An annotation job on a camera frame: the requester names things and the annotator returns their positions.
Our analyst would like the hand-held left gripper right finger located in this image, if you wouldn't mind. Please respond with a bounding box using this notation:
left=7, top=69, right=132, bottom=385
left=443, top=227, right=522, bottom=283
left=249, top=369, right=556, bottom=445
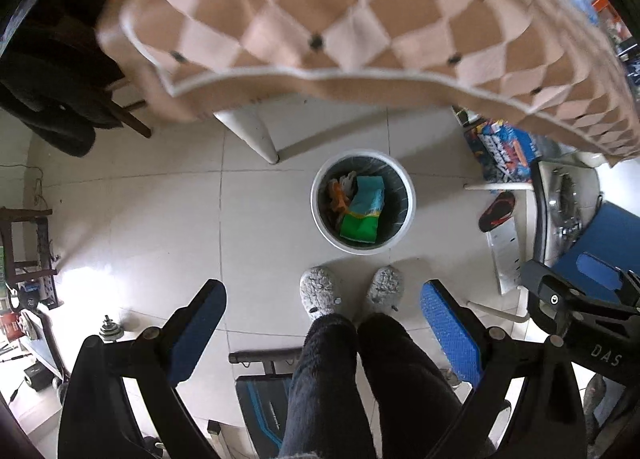
left=421, top=280, right=590, bottom=459

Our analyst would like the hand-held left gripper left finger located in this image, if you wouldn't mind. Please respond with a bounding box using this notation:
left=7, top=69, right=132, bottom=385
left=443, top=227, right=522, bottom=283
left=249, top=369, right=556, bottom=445
left=57, top=279, right=227, bottom=459

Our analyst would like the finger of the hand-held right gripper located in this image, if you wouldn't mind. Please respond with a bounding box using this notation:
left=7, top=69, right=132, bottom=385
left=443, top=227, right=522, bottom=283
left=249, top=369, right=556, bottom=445
left=521, top=253, right=626, bottom=312
left=620, top=269, right=640, bottom=312

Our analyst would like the white bin with black liner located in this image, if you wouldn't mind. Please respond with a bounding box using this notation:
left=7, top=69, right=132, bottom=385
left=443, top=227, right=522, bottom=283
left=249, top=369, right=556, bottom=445
left=310, top=149, right=416, bottom=255

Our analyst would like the person's right leg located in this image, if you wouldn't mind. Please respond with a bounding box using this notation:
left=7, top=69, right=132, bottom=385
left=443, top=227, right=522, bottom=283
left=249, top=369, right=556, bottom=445
left=356, top=313, right=497, bottom=459

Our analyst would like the person's leg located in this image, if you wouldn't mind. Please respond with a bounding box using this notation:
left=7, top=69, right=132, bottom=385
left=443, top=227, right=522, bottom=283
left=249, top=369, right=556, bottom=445
left=277, top=313, right=377, bottom=459
left=356, top=313, right=497, bottom=459

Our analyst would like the person's right grey slipper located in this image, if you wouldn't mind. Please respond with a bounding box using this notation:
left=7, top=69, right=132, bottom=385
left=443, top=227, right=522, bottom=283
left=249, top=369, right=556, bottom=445
left=365, top=266, right=405, bottom=316

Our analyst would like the person's grey slipper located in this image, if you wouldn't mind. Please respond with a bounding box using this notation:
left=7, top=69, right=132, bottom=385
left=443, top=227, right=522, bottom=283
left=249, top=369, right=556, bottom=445
left=299, top=265, right=346, bottom=316
left=365, top=266, right=405, bottom=316

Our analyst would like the small dumbbell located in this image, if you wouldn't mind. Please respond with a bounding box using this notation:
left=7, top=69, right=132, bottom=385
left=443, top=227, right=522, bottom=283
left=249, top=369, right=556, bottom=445
left=98, top=315, right=126, bottom=344

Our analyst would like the black blue gaming chair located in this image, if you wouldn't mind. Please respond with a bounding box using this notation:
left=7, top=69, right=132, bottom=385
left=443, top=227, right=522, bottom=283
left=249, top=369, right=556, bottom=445
left=228, top=346, right=306, bottom=445

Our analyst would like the white plastic panel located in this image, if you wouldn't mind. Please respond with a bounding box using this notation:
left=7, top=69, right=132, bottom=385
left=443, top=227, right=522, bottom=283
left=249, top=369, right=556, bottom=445
left=486, top=213, right=523, bottom=296

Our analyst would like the black and red sandal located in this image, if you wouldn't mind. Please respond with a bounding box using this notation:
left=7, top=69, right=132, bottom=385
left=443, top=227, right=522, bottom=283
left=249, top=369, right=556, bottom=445
left=478, top=191, right=516, bottom=234

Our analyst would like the person's left grey slipper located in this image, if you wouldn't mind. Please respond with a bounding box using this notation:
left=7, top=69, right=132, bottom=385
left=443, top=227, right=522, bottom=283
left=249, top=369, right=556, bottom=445
left=299, top=265, right=346, bottom=316

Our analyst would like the green snack packet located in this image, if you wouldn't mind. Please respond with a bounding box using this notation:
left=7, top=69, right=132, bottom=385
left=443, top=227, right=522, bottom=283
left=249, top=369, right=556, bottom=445
left=340, top=211, right=379, bottom=246

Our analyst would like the person's left leg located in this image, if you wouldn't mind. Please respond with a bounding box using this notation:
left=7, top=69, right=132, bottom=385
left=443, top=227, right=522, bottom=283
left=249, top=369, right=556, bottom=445
left=277, top=313, right=377, bottom=459

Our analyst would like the colourful printed box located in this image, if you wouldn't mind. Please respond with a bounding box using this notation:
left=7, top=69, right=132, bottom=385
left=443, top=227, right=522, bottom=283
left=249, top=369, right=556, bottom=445
left=463, top=120, right=543, bottom=184

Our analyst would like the teal tissue packet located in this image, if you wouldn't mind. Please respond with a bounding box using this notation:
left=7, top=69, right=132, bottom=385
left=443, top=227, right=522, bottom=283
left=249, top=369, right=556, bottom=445
left=349, top=175, right=387, bottom=218

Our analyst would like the white power strip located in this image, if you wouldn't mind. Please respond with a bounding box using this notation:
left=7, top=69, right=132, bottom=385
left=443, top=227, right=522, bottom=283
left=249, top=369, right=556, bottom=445
left=17, top=275, right=62, bottom=311

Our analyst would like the small black box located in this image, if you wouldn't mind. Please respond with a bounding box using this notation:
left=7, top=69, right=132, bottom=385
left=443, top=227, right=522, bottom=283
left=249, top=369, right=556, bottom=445
left=23, top=364, right=55, bottom=393

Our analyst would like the orange wrapper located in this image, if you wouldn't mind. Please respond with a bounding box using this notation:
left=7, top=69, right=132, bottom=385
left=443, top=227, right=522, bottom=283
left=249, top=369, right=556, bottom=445
left=327, top=181, right=348, bottom=214

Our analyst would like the dark wooden stool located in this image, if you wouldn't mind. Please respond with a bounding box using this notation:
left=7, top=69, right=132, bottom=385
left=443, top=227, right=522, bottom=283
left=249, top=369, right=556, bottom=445
left=0, top=207, right=57, bottom=276

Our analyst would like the dark wooden chair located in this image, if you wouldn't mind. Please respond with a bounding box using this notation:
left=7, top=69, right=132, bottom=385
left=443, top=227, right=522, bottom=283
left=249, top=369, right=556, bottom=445
left=102, top=76, right=153, bottom=140

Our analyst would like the black jacket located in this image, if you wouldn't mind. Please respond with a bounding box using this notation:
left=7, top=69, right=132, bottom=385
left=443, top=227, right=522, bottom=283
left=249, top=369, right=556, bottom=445
left=0, top=0, right=126, bottom=158

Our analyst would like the pink checkered quilted table cover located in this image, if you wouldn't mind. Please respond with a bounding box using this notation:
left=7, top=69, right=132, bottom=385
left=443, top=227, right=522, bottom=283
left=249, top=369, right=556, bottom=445
left=97, top=0, right=640, bottom=170

